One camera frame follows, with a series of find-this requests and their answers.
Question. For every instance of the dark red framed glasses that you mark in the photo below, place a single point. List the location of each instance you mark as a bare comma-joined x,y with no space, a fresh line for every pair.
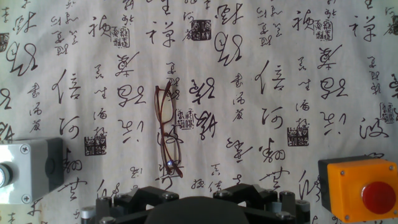
164,107

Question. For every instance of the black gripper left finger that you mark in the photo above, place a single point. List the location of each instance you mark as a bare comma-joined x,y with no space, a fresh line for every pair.
124,202

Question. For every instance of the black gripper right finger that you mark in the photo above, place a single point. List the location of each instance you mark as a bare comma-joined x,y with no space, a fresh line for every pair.
273,202

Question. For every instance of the orange box red button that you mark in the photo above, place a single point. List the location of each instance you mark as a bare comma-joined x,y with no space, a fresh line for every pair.
348,186

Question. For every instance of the grey box small red button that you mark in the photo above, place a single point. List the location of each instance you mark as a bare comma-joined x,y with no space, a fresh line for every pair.
31,171

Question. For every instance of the beige calligraphy print cloth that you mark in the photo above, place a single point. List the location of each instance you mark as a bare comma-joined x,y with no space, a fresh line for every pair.
280,46

